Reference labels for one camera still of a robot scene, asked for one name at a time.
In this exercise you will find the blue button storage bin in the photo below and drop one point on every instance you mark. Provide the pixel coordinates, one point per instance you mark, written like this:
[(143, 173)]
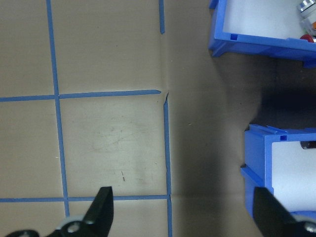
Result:
[(247, 45)]

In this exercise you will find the blue capacitor storage bin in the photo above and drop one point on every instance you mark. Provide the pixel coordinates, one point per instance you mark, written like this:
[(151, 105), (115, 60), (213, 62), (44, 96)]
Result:
[(255, 153)]

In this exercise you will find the orange block push button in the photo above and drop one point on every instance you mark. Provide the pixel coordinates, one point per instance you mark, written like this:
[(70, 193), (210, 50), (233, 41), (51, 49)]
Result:
[(307, 14)]

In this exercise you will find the mixed small parts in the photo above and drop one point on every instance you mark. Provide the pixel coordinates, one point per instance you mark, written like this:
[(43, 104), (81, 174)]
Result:
[(259, 17)]

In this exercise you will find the black cylindrical capacitor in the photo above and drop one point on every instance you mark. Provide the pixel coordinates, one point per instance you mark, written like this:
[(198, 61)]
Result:
[(308, 145)]

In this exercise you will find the red mushroom push button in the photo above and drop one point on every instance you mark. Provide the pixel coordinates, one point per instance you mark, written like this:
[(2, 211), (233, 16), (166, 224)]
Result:
[(308, 38)]

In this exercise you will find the dark cylindrical batteries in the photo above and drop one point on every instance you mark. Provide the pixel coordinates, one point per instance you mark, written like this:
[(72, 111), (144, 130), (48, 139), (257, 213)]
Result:
[(291, 172)]

